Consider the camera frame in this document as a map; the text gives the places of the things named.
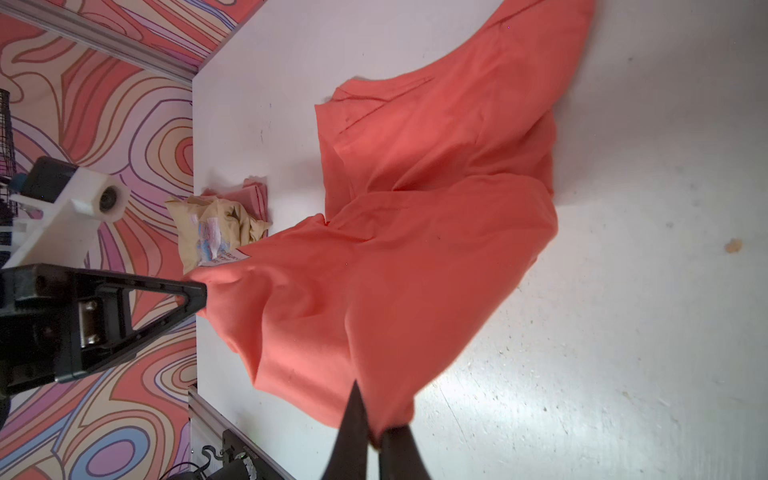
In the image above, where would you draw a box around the folded pink t shirt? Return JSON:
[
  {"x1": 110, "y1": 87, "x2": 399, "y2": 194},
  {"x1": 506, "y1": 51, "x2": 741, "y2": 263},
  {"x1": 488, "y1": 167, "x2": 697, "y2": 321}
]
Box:
[{"x1": 202, "y1": 177, "x2": 270, "y2": 223}]

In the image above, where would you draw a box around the folded beige t shirt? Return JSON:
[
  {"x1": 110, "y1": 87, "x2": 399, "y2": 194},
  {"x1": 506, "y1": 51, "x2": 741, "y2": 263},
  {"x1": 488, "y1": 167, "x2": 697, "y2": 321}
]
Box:
[{"x1": 165, "y1": 196, "x2": 271, "y2": 274}]

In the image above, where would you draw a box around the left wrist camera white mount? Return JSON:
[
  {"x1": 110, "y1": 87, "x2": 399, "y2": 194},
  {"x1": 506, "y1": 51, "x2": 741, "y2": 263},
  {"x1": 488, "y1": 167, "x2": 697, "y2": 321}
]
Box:
[{"x1": 1, "y1": 157, "x2": 131, "y2": 268}]

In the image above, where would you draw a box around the aluminium frame left side bar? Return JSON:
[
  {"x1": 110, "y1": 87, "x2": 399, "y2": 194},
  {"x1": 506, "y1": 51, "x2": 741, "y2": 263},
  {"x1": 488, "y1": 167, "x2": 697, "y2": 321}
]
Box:
[{"x1": 1, "y1": 0, "x2": 198, "y2": 87}]

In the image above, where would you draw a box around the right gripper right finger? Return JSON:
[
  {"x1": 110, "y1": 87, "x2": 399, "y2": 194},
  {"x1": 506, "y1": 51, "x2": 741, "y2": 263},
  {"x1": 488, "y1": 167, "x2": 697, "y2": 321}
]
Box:
[{"x1": 379, "y1": 426, "x2": 431, "y2": 480}]

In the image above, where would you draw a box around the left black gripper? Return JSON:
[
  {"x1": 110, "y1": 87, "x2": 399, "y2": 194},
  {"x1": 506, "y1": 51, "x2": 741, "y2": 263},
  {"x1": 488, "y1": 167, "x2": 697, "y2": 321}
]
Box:
[{"x1": 1, "y1": 264, "x2": 207, "y2": 396}]

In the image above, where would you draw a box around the aluminium front rail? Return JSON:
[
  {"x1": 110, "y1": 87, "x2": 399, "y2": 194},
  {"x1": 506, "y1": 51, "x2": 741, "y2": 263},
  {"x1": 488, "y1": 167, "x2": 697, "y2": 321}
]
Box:
[{"x1": 188, "y1": 384, "x2": 293, "y2": 480}]

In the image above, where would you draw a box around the coral orange t shirt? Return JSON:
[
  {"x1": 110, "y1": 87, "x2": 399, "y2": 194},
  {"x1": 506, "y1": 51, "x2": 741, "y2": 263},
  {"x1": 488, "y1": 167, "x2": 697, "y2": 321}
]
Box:
[{"x1": 189, "y1": 0, "x2": 595, "y2": 439}]

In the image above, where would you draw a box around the black wire basket left wall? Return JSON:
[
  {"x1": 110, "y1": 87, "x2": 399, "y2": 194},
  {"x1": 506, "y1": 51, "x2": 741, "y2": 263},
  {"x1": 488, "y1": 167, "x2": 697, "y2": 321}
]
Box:
[{"x1": 1, "y1": 89, "x2": 18, "y2": 266}]

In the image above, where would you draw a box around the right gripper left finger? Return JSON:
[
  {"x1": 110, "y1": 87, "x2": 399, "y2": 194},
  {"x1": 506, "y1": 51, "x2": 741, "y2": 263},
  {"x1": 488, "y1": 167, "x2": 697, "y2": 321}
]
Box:
[{"x1": 321, "y1": 383, "x2": 369, "y2": 480}]

